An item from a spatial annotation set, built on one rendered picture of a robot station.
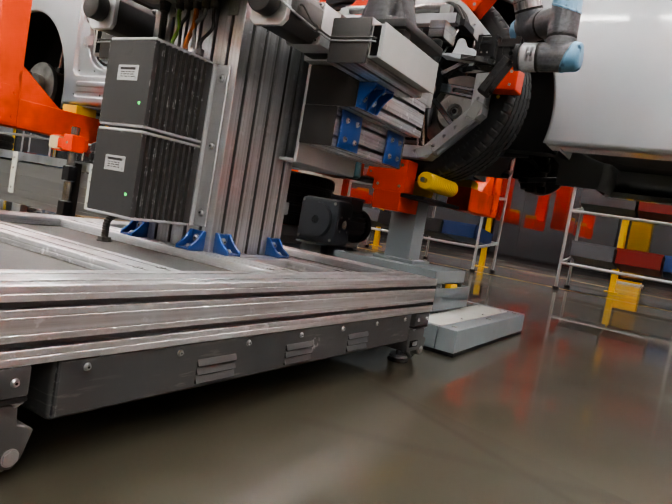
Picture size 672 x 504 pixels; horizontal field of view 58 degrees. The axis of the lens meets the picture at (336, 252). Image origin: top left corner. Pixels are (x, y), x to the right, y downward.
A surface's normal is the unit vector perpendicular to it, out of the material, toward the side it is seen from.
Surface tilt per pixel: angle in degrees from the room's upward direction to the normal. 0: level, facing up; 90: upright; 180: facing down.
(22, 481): 0
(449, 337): 90
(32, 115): 90
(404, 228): 90
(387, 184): 90
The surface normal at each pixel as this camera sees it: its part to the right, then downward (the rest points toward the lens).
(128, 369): 0.83, 0.18
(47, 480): 0.17, -0.98
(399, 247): -0.51, -0.03
